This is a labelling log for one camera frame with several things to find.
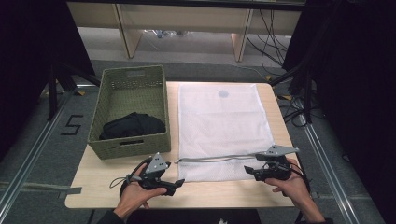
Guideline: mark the person's right hand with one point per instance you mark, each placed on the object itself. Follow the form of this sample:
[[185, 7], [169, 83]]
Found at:
[[294, 186]]

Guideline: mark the clear plastic bundle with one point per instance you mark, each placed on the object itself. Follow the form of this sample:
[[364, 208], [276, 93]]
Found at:
[[165, 32]]

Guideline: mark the metal floor rail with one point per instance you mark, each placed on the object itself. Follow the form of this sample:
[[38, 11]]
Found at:
[[327, 168], [34, 146]]

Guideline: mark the black metal stand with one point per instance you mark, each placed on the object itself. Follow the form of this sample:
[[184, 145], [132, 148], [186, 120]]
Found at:
[[306, 93], [53, 93]]

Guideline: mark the person's left hand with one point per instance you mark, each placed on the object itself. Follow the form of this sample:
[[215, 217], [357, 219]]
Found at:
[[134, 196]]

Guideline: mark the grey tape strip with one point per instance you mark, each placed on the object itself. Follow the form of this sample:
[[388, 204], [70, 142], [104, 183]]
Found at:
[[40, 187]]

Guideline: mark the green woven basket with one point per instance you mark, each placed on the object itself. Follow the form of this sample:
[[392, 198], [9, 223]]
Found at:
[[130, 93]]

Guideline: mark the light wooden desk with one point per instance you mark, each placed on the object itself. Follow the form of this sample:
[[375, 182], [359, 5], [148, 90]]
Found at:
[[186, 18]]

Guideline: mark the yellow tape mark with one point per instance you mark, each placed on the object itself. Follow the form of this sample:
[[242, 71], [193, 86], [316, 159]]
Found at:
[[81, 92]]

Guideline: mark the black cloth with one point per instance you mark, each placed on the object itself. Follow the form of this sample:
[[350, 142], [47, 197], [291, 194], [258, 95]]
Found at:
[[134, 126]]

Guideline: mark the dark curtain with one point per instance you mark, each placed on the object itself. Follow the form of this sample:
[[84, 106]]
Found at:
[[28, 46], [358, 77]]

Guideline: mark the person's dark clothed body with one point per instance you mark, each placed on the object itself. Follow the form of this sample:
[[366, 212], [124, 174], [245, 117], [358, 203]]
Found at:
[[193, 217]]

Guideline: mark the white mesh laundry bag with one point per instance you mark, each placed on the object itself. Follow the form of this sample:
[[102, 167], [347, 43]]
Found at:
[[222, 124]]

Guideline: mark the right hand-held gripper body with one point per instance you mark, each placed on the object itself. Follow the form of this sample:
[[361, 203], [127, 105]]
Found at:
[[278, 166]]

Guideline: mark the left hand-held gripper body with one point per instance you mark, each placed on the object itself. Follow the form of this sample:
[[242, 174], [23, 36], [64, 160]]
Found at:
[[155, 166]]

